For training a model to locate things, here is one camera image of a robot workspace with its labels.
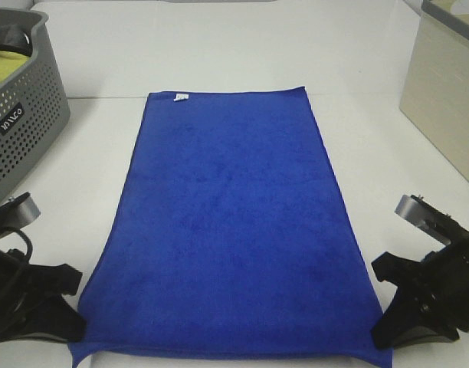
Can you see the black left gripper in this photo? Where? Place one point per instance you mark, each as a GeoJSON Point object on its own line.
{"type": "Point", "coordinates": [53, 320]}

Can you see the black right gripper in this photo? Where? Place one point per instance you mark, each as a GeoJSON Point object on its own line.
{"type": "Point", "coordinates": [411, 320]}

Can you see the blue microfibre towel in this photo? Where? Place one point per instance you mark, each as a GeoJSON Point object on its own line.
{"type": "Point", "coordinates": [231, 240]}

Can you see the grey perforated plastic basket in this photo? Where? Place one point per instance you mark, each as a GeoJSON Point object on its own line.
{"type": "Point", "coordinates": [33, 104]}

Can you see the beige storage box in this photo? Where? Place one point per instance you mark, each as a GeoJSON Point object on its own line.
{"type": "Point", "coordinates": [436, 91]}

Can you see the yellow-green towel in basket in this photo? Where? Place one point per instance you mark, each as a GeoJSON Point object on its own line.
{"type": "Point", "coordinates": [10, 62]}

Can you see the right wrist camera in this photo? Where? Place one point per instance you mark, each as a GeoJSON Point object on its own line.
{"type": "Point", "coordinates": [442, 227]}

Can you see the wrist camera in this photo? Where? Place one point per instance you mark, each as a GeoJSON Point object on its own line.
{"type": "Point", "coordinates": [442, 227]}
{"type": "Point", "coordinates": [20, 211]}

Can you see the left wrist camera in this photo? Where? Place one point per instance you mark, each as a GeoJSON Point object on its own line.
{"type": "Point", "coordinates": [20, 211]}

